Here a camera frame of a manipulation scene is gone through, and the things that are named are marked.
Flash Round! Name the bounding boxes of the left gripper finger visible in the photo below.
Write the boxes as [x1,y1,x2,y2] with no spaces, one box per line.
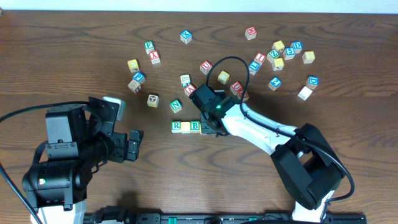
[126,130,144,161]
[83,97,120,137]

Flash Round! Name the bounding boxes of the plain wood block right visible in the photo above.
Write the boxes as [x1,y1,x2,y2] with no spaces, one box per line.
[298,86,313,101]

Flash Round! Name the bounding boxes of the red E block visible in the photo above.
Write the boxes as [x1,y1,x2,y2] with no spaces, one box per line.
[237,90,249,101]

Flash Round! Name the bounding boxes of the left black cable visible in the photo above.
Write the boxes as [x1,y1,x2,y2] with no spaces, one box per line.
[0,101,90,224]

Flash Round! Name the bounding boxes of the blue L block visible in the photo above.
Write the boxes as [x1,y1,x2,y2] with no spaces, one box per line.
[248,61,261,75]

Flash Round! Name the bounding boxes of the red A block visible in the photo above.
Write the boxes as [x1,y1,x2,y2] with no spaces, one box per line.
[184,84,197,96]

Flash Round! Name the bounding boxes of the plain wood red-sided block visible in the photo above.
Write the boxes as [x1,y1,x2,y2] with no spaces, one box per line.
[127,79,142,93]

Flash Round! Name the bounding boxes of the green F block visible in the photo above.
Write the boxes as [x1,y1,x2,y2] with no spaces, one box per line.
[144,40,155,54]

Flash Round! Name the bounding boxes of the red Y block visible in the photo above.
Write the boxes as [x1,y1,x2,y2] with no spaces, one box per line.
[149,50,160,64]

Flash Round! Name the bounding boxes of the wood picture block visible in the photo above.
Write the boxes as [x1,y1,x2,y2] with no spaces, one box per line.
[147,95,159,108]

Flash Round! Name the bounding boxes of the red H block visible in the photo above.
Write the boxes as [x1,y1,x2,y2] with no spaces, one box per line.
[245,26,257,40]

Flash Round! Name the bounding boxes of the red U block lower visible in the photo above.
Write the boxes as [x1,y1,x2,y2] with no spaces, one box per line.
[230,82,243,95]

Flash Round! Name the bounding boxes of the wood block green side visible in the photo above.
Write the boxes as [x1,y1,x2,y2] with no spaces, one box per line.
[180,74,191,88]

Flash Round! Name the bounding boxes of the green Z block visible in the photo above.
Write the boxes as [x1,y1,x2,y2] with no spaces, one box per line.
[266,49,280,63]

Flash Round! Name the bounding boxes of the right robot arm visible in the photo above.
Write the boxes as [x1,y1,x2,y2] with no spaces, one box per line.
[189,85,348,223]

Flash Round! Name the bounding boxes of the blue 5 block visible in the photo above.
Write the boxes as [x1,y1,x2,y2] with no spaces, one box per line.
[283,47,295,60]

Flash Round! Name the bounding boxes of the green R block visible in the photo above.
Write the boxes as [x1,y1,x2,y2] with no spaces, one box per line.
[171,121,181,133]

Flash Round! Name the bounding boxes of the blue d block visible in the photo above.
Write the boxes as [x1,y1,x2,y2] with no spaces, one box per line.
[290,41,303,54]
[305,76,319,90]

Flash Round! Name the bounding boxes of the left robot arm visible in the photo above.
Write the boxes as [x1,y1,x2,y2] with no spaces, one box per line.
[22,96,144,223]

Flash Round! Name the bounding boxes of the right black cable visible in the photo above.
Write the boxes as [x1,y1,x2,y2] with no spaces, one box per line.
[205,55,356,205]

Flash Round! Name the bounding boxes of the yellow 8 block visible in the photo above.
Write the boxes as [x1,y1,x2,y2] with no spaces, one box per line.
[302,51,315,64]

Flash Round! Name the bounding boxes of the blue 2 block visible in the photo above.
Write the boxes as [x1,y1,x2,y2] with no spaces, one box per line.
[268,77,282,91]

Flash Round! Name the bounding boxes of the blue D block upper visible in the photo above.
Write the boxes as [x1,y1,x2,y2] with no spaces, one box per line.
[290,41,303,54]

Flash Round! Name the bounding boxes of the green B block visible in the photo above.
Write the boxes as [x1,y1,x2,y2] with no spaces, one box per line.
[190,121,201,133]

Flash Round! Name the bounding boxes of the green N block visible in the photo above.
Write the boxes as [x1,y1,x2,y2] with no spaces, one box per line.
[170,99,182,113]

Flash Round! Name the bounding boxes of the yellow O block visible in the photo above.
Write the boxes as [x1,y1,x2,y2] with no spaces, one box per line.
[180,121,191,134]

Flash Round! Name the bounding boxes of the blue D block lower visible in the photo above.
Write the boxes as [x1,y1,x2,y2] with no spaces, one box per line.
[305,76,319,90]

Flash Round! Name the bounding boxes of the red u block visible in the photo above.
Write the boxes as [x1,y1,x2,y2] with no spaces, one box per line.
[200,60,213,75]
[230,82,243,95]

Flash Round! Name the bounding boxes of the blue X block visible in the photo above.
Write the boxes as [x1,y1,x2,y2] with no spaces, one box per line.
[180,30,192,44]

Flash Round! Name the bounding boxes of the red U block upper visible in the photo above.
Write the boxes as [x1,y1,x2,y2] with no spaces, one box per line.
[200,60,213,75]

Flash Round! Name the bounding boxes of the red I block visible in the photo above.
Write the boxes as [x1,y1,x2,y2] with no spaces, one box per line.
[254,52,266,66]

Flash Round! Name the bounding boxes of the blue P block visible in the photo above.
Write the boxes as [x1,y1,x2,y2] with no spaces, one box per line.
[132,72,146,85]

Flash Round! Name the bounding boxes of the yellow block below Z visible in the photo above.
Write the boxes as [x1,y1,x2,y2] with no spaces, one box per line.
[272,58,284,71]

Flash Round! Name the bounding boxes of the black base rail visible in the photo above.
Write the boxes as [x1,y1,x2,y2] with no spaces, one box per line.
[83,205,368,224]

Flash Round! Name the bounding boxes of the black cable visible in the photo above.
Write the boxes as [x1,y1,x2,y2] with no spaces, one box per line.
[205,55,356,205]
[0,101,90,224]

